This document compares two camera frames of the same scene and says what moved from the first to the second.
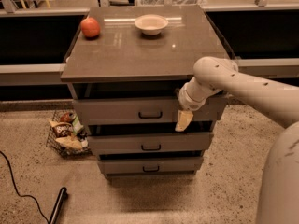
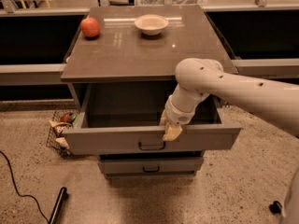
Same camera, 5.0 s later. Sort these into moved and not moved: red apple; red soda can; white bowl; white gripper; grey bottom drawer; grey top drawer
Moved: grey top drawer; white gripper
Not moved: red apple; grey bottom drawer; white bowl; red soda can
